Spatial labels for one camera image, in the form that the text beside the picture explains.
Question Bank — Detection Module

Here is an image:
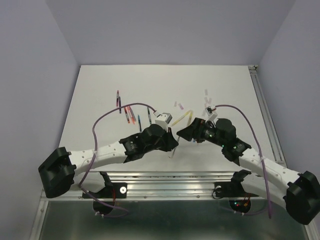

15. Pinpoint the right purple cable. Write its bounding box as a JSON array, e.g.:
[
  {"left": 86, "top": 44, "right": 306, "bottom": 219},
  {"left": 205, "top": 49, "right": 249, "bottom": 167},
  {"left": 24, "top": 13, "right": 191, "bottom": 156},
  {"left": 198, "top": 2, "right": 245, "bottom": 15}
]
[{"left": 214, "top": 104, "right": 273, "bottom": 219}]

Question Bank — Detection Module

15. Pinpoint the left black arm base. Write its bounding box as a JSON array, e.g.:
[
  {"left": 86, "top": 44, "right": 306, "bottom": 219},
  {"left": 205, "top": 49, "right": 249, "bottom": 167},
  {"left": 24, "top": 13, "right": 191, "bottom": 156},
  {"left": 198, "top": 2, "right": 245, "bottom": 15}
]
[{"left": 82, "top": 171, "right": 129, "bottom": 218}]

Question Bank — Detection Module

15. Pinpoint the yellow pen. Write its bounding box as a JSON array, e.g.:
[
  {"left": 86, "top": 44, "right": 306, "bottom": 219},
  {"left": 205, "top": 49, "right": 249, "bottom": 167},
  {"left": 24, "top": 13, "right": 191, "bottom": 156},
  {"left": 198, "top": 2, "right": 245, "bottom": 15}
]
[
  {"left": 188, "top": 110, "right": 193, "bottom": 125},
  {"left": 171, "top": 110, "right": 192, "bottom": 127}
]

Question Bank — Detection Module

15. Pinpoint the aluminium front rail frame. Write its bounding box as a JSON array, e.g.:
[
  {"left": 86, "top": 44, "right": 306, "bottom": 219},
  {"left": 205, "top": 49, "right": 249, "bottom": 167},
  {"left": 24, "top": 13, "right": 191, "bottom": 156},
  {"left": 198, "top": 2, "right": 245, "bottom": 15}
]
[{"left": 39, "top": 169, "right": 308, "bottom": 201}]

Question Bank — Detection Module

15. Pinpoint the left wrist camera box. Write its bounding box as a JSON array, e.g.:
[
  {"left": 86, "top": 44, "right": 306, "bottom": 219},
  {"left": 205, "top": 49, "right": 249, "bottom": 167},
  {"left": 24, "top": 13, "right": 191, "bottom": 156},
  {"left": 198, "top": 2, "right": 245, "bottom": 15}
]
[{"left": 153, "top": 111, "right": 173, "bottom": 132}]

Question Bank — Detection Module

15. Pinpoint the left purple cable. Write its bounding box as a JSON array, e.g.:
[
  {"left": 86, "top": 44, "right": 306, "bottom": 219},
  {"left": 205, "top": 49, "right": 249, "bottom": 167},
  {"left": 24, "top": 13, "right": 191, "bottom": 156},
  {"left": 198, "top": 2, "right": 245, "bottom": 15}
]
[{"left": 78, "top": 102, "right": 157, "bottom": 218}]

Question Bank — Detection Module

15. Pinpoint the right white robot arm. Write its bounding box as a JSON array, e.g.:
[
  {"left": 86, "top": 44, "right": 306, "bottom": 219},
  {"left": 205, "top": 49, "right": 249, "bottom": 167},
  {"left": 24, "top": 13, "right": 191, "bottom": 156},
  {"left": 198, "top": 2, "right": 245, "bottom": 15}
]
[{"left": 177, "top": 118, "right": 320, "bottom": 225}]

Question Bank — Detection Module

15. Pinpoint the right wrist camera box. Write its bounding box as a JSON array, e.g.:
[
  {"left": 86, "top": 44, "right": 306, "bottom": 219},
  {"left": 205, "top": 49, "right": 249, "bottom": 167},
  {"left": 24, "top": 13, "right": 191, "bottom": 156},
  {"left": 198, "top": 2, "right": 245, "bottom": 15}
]
[{"left": 204, "top": 105, "right": 218, "bottom": 123}]

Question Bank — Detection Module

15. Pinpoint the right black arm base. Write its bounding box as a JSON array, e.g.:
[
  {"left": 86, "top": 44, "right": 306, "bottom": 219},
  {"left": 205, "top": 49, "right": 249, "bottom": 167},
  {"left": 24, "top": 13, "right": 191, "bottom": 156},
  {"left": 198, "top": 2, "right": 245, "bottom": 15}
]
[{"left": 211, "top": 169, "right": 258, "bottom": 216}]

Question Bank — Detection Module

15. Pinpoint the purple cable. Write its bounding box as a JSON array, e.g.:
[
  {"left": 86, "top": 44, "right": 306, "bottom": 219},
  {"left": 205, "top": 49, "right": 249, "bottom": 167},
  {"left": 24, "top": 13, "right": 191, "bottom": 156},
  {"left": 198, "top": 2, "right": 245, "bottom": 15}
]
[
  {"left": 78, "top": 102, "right": 157, "bottom": 218},
  {"left": 214, "top": 104, "right": 273, "bottom": 219}
]

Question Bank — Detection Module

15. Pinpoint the green white pen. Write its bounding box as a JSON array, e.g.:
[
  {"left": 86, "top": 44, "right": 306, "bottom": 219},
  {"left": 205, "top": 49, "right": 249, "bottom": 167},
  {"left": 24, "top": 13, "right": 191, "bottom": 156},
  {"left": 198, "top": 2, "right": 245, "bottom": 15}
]
[{"left": 169, "top": 136, "right": 180, "bottom": 159}]

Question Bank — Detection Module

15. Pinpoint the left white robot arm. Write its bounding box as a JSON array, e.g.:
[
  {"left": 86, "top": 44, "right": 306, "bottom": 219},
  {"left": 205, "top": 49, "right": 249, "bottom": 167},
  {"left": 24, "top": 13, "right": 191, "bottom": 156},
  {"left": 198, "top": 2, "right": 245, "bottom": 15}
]
[{"left": 38, "top": 124, "right": 179, "bottom": 199}]

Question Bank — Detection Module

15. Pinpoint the magenta pen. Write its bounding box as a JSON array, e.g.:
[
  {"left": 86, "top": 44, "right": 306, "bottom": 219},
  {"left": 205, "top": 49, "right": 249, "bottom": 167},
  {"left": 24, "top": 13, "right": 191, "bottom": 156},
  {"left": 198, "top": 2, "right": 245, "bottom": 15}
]
[{"left": 116, "top": 90, "right": 119, "bottom": 108}]

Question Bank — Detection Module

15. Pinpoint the dark green pen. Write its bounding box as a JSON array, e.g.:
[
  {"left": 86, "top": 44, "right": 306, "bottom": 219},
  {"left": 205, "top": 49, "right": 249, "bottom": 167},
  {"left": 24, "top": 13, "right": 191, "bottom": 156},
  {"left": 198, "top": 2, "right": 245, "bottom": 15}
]
[{"left": 147, "top": 107, "right": 152, "bottom": 125}]

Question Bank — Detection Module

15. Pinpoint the aluminium right side rail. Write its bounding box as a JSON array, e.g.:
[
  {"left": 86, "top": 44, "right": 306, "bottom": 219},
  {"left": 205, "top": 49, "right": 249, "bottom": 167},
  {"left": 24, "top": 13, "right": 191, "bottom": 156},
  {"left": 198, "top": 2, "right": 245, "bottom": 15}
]
[{"left": 248, "top": 65, "right": 287, "bottom": 167}]

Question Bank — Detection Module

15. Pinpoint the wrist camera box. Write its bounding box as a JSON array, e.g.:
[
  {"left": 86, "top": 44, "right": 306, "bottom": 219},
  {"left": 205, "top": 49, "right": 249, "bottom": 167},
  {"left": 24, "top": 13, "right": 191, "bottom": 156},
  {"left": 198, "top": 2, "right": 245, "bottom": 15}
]
[
  {"left": 153, "top": 111, "right": 173, "bottom": 132},
  {"left": 204, "top": 105, "right": 218, "bottom": 123}
]

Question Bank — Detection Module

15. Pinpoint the purple pen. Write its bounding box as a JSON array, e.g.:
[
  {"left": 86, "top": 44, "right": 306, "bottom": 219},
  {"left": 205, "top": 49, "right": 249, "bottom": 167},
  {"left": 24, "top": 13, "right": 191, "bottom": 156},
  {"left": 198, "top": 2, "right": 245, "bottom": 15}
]
[{"left": 118, "top": 96, "right": 122, "bottom": 114}]

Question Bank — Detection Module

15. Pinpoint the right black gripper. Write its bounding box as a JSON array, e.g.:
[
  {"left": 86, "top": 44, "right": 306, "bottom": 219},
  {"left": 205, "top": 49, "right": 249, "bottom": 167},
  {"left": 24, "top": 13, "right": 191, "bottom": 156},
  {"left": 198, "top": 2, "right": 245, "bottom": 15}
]
[{"left": 176, "top": 117, "right": 226, "bottom": 148}]

